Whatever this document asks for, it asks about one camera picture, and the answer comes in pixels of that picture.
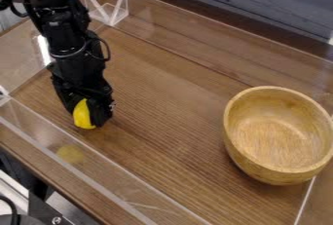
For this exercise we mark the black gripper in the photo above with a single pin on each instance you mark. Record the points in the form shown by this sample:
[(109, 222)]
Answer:
[(78, 79)]

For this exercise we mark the yellow lemon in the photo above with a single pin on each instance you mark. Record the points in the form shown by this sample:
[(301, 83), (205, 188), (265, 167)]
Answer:
[(81, 116)]

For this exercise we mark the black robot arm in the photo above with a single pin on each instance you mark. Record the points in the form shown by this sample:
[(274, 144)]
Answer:
[(62, 21)]

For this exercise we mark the brown wooden bowl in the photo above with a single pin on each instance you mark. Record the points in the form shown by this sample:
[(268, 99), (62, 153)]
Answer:
[(277, 133)]

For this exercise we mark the clear acrylic corner bracket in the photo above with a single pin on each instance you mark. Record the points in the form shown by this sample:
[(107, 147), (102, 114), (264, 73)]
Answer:
[(107, 13)]

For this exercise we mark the clear acrylic enclosure wall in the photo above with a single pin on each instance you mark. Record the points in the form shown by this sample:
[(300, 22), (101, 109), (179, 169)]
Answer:
[(153, 168)]

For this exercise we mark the black metal table frame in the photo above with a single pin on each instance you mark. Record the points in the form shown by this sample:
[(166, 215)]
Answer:
[(39, 204)]

